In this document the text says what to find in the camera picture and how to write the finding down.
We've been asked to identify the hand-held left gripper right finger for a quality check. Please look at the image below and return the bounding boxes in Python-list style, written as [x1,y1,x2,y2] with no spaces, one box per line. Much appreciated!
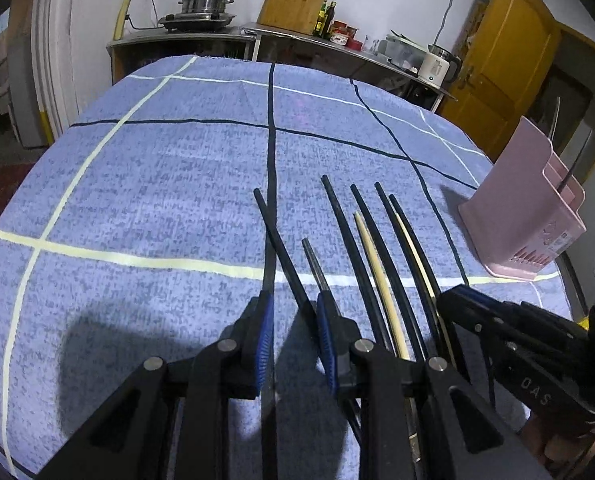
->
[316,291,553,480]

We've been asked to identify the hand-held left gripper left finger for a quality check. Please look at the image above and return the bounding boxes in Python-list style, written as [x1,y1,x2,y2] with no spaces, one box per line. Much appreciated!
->
[37,292,275,480]

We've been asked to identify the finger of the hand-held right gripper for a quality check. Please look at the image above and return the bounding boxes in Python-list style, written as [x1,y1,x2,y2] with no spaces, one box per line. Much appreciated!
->
[436,292,595,416]
[451,284,591,342]

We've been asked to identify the wooden chopstick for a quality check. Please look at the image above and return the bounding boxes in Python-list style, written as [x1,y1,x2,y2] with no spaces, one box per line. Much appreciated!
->
[353,211,410,361]
[396,211,455,358]

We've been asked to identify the pink plastic utensil holder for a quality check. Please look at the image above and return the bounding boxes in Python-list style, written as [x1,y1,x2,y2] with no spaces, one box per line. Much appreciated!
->
[457,115,588,282]

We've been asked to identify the person's right hand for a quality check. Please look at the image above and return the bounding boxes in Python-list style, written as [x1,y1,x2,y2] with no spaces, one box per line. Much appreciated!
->
[520,402,595,468]

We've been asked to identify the blue checked tablecloth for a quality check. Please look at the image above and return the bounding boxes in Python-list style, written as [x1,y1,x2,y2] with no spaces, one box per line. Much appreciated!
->
[0,54,581,480]

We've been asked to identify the yellow wooden door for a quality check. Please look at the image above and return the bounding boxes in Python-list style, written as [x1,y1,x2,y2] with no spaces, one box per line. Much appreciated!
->
[436,0,564,162]

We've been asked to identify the white electric kettle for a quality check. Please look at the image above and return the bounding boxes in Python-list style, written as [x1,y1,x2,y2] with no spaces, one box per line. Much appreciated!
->
[419,44,463,86]

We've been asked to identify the grey plastic container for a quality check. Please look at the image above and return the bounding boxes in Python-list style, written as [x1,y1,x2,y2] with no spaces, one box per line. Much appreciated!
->
[383,33,429,67]

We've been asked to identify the stainless steel counter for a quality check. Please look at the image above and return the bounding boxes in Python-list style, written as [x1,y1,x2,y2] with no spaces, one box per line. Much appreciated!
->
[106,27,258,87]
[241,22,459,113]

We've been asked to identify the red lidded jars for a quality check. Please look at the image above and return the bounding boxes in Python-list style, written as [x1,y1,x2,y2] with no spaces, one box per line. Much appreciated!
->
[329,20,364,48]

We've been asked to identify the dark oil bottle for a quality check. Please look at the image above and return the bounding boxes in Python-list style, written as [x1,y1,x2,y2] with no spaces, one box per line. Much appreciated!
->
[314,1,339,39]

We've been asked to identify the gas stove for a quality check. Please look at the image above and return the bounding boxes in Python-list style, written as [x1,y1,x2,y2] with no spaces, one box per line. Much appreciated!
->
[157,10,239,33]

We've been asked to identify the wooden cutting board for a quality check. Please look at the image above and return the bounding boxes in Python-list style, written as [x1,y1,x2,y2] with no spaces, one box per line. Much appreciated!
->
[257,0,333,37]

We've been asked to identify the beige power strip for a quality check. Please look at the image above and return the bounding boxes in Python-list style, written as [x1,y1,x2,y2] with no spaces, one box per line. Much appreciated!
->
[114,0,131,42]

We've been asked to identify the white door frame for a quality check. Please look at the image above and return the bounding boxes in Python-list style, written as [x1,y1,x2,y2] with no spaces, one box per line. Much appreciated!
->
[31,0,87,142]

